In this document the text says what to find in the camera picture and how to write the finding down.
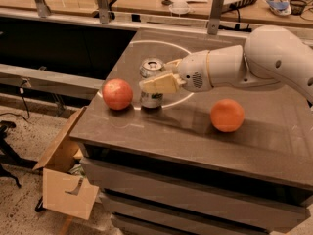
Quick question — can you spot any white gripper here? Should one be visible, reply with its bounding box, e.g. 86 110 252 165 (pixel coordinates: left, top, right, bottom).
139 50 212 94

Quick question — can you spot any silver 7up soda can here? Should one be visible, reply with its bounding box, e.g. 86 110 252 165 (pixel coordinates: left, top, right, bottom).
140 58 163 109

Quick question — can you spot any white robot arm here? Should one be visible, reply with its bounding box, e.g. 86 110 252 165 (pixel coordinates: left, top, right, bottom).
139 25 313 102

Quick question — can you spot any red apple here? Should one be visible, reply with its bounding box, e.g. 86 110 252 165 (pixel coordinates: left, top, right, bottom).
102 78 133 111

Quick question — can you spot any clear plastic cup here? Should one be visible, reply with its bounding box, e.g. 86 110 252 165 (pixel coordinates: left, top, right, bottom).
169 1 190 16

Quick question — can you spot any orange fruit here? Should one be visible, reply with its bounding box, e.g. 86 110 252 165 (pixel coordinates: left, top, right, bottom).
210 99 245 133

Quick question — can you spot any grey power strip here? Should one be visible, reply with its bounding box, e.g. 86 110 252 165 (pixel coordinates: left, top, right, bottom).
222 0 257 13

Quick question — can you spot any grey drawer cabinet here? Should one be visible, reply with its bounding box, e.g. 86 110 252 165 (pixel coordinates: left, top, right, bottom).
80 145 310 235

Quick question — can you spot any blue white cloth bundle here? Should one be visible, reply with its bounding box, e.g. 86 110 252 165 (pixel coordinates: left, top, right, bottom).
267 1 291 16

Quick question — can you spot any black mesh cup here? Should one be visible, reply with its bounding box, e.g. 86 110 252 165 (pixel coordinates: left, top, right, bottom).
290 0 307 16

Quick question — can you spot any open cardboard box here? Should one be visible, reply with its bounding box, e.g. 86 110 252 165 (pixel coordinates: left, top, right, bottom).
33 107 98 220

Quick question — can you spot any black stand base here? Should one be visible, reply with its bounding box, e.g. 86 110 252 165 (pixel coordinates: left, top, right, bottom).
0 120 36 188

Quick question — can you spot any metal bracket right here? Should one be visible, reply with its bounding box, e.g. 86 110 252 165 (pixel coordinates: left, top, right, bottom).
207 0 224 35

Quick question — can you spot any metal bracket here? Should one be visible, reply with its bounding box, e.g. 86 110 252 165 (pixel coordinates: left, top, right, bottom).
96 0 110 24
207 0 224 35
34 0 51 18

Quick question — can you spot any metal bracket middle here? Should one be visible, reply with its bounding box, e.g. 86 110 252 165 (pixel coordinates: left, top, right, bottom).
96 0 110 24

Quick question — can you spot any metal bracket left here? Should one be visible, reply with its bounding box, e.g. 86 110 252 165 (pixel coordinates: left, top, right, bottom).
34 0 51 18

